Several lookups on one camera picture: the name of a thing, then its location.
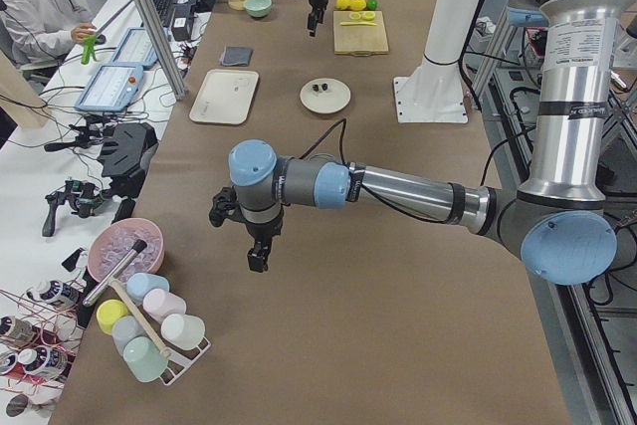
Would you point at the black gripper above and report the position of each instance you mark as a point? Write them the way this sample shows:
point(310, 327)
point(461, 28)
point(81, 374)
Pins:
point(317, 0)
point(262, 232)

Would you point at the cream round plate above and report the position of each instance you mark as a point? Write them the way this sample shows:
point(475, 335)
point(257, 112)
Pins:
point(336, 97)

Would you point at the cream rabbit tray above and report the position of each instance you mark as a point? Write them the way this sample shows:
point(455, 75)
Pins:
point(225, 97)

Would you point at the yellow plastic knife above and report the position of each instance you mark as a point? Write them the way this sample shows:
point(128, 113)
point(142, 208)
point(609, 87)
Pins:
point(357, 23)

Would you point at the lower whole lemon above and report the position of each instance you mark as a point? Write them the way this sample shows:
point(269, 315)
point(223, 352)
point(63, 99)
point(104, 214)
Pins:
point(342, 4)

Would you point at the whole lemon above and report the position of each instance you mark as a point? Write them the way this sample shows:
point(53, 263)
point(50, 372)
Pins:
point(357, 5)
point(342, 4)

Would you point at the upper whole lemon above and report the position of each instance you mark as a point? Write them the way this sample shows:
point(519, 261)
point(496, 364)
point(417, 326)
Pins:
point(357, 5)

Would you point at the bamboo cutting board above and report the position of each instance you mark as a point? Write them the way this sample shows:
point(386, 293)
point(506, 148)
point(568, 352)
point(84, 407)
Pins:
point(359, 40)

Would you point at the mint green bowl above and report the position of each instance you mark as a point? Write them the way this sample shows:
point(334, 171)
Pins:
point(258, 9)

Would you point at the grey folded cloth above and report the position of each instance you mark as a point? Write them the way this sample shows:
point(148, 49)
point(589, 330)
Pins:
point(233, 56)

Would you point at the white cup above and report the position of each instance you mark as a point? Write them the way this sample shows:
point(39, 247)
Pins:
point(184, 331)

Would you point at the pink cup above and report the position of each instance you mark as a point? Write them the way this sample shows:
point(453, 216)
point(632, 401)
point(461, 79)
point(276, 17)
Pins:
point(159, 304)

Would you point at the metal scoop with black tip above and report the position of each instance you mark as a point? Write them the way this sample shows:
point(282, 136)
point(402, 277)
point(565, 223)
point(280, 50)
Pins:
point(91, 297)

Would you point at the light blue cup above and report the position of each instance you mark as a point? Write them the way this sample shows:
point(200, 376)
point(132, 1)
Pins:
point(140, 284)

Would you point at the white cup rack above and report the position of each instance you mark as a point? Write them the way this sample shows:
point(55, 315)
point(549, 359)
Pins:
point(179, 360)

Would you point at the pink ice bowl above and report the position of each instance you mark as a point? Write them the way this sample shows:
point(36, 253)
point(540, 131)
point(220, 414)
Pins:
point(117, 240)

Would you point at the grey cup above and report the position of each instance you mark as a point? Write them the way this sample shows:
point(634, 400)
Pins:
point(124, 331)

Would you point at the black keyboard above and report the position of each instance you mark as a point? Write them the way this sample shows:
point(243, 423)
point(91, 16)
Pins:
point(164, 10)

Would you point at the mint cup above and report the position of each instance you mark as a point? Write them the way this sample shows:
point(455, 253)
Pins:
point(144, 359)

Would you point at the yellow cup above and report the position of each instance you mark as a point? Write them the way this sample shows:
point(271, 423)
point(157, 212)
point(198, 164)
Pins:
point(109, 312)

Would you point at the far blue teach pendant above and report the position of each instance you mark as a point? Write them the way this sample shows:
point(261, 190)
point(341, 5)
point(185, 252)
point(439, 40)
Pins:
point(135, 47)

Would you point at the blue teach pendant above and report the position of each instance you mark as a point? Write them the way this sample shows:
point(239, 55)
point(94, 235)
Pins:
point(135, 47)
point(111, 88)

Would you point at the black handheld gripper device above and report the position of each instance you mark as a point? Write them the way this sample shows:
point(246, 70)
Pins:
point(83, 197)

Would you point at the near blue teach pendant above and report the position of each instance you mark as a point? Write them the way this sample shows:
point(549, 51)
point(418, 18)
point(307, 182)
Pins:
point(111, 88)

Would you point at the seated person in grey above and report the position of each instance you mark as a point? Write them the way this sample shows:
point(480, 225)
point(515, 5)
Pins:
point(44, 30)

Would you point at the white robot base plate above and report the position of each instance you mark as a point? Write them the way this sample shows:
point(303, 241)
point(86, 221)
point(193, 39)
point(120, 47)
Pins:
point(433, 93)

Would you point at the aluminium camera post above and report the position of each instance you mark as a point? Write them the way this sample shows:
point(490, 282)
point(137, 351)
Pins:
point(161, 46)

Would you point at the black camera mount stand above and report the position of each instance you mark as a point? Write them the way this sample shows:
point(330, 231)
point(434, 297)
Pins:
point(125, 157)

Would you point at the green handled tool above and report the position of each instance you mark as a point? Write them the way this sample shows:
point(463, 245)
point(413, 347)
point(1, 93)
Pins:
point(89, 47)

